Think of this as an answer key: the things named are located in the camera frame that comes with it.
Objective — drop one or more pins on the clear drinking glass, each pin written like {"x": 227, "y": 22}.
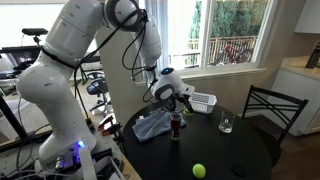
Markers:
{"x": 226, "y": 121}

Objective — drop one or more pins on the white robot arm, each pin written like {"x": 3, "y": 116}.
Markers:
{"x": 46, "y": 82}

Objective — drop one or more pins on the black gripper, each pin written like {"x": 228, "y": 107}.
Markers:
{"x": 182, "y": 96}

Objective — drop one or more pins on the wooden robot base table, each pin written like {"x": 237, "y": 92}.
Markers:
{"x": 17, "y": 156}

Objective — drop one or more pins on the yellow-green tennis ball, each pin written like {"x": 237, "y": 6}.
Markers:
{"x": 199, "y": 171}
{"x": 187, "y": 112}

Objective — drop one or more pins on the black camera on stand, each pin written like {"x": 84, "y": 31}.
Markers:
{"x": 35, "y": 33}

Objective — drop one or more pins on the black office chair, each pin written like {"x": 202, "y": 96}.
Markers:
{"x": 99, "y": 88}

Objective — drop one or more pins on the white plastic basket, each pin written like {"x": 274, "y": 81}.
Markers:
{"x": 203, "y": 103}

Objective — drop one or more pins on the blue cloth towel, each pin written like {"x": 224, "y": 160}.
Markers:
{"x": 155, "y": 124}

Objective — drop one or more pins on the black tube lid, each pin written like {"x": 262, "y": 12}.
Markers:
{"x": 239, "y": 170}

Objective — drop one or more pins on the round black table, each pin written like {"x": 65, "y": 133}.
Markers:
{"x": 201, "y": 142}

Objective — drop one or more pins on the black wooden chair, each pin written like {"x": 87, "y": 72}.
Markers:
{"x": 286, "y": 108}

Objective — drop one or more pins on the red bicycle outside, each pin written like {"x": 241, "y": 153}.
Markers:
{"x": 233, "y": 53}

